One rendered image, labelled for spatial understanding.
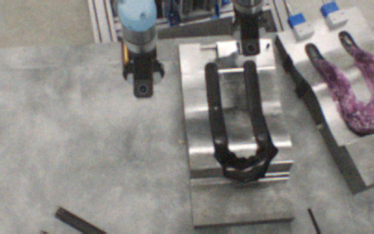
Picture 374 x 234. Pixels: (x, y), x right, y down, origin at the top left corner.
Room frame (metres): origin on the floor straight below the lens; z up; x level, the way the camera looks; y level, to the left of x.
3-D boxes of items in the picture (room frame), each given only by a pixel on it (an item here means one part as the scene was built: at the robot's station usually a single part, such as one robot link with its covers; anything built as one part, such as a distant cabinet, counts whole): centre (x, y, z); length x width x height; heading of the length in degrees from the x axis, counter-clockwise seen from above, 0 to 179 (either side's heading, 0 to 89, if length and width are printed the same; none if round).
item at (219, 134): (0.52, -0.13, 0.92); 0.35 x 0.16 x 0.09; 9
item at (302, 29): (0.86, -0.29, 0.86); 0.13 x 0.05 x 0.05; 27
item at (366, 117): (0.65, -0.45, 0.90); 0.26 x 0.18 x 0.08; 27
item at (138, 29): (0.60, 0.13, 1.25); 0.09 x 0.08 x 0.11; 29
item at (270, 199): (0.51, -0.12, 0.87); 0.50 x 0.26 x 0.14; 9
